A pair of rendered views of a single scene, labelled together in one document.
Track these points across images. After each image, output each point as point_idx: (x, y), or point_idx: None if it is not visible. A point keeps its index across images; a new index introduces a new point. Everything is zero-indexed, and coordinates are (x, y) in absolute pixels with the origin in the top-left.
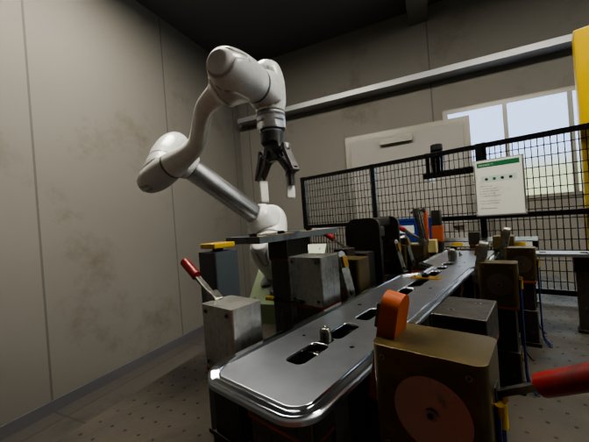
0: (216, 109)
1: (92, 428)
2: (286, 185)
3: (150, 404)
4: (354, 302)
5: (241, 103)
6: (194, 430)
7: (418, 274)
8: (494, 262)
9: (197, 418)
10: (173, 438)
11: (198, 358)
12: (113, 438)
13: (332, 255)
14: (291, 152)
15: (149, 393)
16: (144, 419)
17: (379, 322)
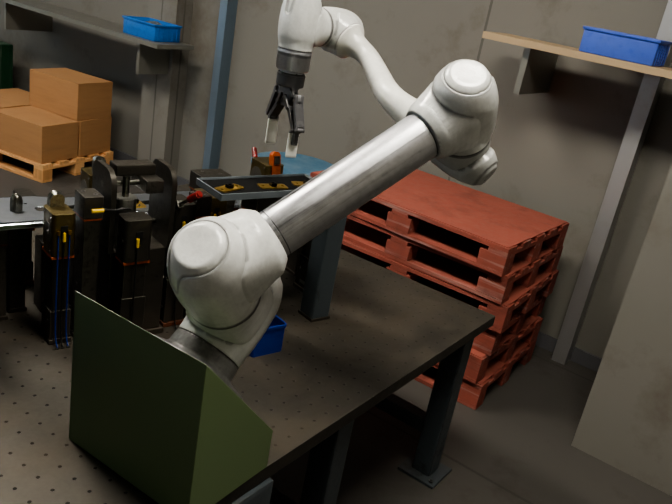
0: (355, 59)
1: (424, 349)
2: (276, 130)
3: (386, 353)
4: (237, 203)
5: (329, 52)
6: (341, 323)
7: None
8: None
9: (340, 329)
10: (354, 322)
11: (355, 397)
12: (400, 337)
13: None
14: (272, 94)
15: (394, 365)
16: (384, 342)
17: (280, 161)
